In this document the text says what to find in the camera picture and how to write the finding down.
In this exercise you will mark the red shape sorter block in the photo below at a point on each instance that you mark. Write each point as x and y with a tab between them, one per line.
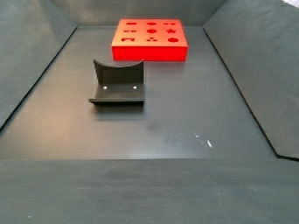
150	39

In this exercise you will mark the black curved holder bracket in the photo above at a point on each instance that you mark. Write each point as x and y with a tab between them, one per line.
120	84

